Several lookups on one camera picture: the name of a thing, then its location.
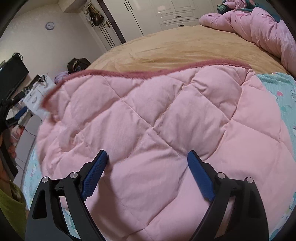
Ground pink quilted jacket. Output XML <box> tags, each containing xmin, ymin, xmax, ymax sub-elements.
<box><xmin>36</xmin><ymin>58</ymin><xmax>296</xmax><ymax>241</ymax></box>

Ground purple clothes pile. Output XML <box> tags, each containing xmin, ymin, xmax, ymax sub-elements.
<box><xmin>54</xmin><ymin>71</ymin><xmax>69</xmax><ymax>85</ymax></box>

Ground green sleeve of person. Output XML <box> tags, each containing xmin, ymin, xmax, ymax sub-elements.
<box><xmin>1</xmin><ymin>183</ymin><xmax>27</xmax><ymax>240</ymax></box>

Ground white drawer chest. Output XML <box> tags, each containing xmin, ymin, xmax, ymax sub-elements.
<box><xmin>22</xmin><ymin>74</ymin><xmax>56</xmax><ymax>121</ymax></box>

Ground Hello Kitty blue sheet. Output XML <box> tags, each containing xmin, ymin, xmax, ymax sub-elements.
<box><xmin>23</xmin><ymin>72</ymin><xmax>296</xmax><ymax>241</ymax></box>

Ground dark bag on chair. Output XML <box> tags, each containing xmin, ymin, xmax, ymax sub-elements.
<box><xmin>67</xmin><ymin>58</ymin><xmax>91</xmax><ymax>74</ymax></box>

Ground tan bed cover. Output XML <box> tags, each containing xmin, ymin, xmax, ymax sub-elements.
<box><xmin>89</xmin><ymin>25</ymin><xmax>287</xmax><ymax>74</ymax></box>

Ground pink crumpled quilt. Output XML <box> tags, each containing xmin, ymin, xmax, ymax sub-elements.
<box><xmin>199</xmin><ymin>1</ymin><xmax>295</xmax><ymax>76</ymax></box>

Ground hanging bags on door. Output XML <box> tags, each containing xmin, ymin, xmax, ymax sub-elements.
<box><xmin>83</xmin><ymin>1</ymin><xmax>104</xmax><ymax>27</ymax></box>

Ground white glossy wardrobe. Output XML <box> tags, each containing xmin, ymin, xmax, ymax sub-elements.
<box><xmin>104</xmin><ymin>0</ymin><xmax>222</xmax><ymax>42</ymax></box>

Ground black wall television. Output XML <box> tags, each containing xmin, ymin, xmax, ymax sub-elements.
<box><xmin>0</xmin><ymin>53</ymin><xmax>29</xmax><ymax>101</ymax></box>

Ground purple wall clock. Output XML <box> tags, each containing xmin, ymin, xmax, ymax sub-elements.
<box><xmin>45</xmin><ymin>22</ymin><xmax>55</xmax><ymax>31</ymax></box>

